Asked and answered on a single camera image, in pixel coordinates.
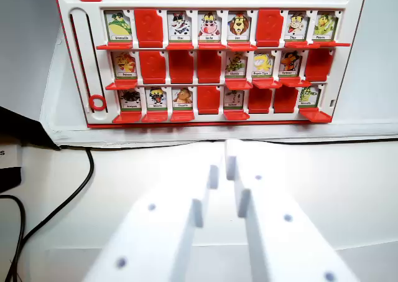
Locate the black box with white label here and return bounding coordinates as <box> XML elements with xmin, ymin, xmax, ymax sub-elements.
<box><xmin>0</xmin><ymin>105</ymin><xmax>62</xmax><ymax>194</ymax></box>

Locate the red and white game board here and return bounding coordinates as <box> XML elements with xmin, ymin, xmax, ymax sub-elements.
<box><xmin>52</xmin><ymin>0</ymin><xmax>369</xmax><ymax>129</ymax></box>

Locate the black cable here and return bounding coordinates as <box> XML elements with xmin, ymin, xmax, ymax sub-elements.
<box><xmin>0</xmin><ymin>194</ymin><xmax>27</xmax><ymax>282</ymax></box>
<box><xmin>4</xmin><ymin>146</ymin><xmax>96</xmax><ymax>282</ymax></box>

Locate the white stitched mat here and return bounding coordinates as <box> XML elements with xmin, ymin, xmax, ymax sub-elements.
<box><xmin>39</xmin><ymin>22</ymin><xmax>398</xmax><ymax>148</ymax></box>

